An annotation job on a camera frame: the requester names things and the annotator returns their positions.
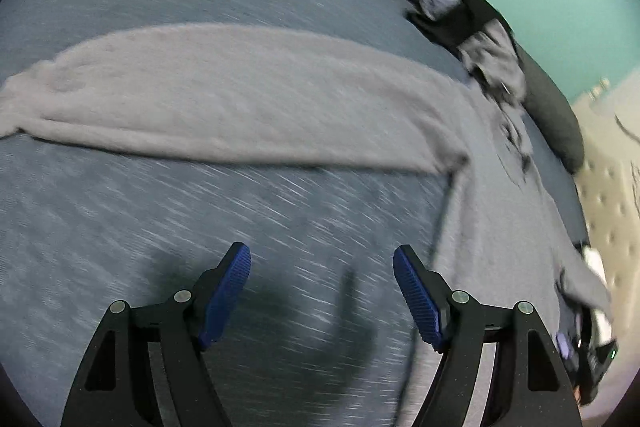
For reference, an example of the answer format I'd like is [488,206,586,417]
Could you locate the grey knit sweater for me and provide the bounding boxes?
[1,24,611,426]

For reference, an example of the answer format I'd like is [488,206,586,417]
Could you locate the white folded garment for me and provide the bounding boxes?
[582,245,614,347]

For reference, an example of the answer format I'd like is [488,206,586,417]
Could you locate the cream tufted headboard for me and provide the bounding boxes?
[573,72,639,365]

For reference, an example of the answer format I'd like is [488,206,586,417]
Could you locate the blue patterned bed sheet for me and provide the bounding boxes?
[1,0,464,426]

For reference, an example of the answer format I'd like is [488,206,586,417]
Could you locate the black garment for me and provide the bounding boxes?
[406,0,515,55]

